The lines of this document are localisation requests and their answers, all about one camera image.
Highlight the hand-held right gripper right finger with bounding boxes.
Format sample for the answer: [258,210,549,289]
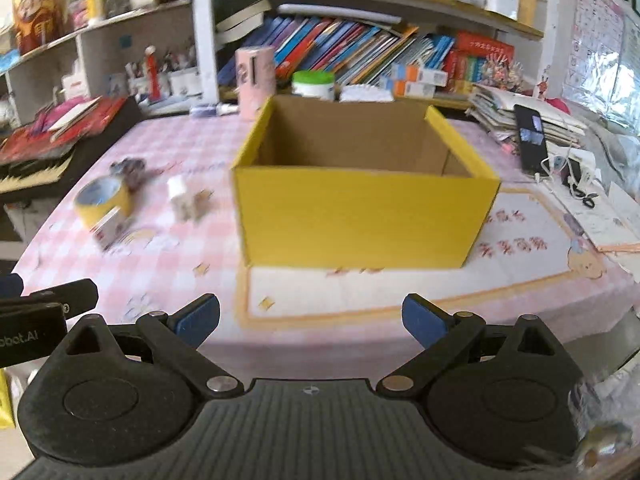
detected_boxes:
[375,294,569,400]

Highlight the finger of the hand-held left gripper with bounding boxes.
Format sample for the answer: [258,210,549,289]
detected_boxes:
[0,274,25,302]
[22,279,99,320]

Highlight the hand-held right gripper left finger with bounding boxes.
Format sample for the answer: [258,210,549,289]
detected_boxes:
[65,293,245,400]

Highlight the small white red carton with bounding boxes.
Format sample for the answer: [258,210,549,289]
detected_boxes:
[94,207,135,252]

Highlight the yellow tape roll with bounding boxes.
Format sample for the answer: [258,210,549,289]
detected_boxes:
[74,177,134,228]

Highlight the yellow cardboard box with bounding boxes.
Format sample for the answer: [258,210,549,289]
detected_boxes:
[231,94,502,269]

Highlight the pink checked tablecloth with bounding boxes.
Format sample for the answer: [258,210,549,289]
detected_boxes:
[10,105,640,356]

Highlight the cream cartoon desk mat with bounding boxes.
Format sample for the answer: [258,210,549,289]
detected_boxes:
[235,187,622,332]

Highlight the black electric piano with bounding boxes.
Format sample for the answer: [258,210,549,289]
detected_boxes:
[0,96,147,207]

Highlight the pile of red packets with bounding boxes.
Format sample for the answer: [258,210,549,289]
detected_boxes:
[0,96,128,165]

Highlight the clear plastic bag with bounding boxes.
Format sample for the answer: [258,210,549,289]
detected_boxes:
[569,360,640,467]

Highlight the black smartphone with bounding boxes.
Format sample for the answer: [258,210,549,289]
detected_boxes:
[513,104,551,176]

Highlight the blue spray bottle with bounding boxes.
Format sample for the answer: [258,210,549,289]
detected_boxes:
[190,102,241,117]

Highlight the white box red label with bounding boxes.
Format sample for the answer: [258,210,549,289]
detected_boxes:
[62,62,92,105]

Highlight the white quilted pouch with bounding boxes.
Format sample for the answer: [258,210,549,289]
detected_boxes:
[340,85,394,104]

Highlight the red tassel ornament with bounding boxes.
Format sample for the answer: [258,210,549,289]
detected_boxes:
[144,46,164,102]

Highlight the stack of notebooks and papers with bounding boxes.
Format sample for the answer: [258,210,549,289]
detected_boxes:
[466,84,590,150]

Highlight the orange white medicine boxes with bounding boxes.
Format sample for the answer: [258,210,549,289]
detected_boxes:
[391,64,449,99]

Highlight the pink cartoon humidifier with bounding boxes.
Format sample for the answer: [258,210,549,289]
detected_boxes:
[235,46,276,121]

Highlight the white jar green lid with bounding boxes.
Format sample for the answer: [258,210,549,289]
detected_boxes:
[291,70,335,102]

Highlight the red boxed book set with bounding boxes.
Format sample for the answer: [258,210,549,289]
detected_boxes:
[444,31,517,95]

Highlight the orange doll figure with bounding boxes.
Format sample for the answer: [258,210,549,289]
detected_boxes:
[12,0,65,55]

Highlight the row of colourful books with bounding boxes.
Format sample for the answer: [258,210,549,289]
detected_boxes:
[215,14,457,88]

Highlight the white bookshelf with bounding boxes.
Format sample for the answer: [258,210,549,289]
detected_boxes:
[0,0,561,128]

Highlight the white charger with cables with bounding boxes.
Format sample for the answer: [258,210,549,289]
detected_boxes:
[532,152,601,210]

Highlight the wall poster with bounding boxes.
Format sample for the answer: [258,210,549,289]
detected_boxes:
[561,0,627,107]

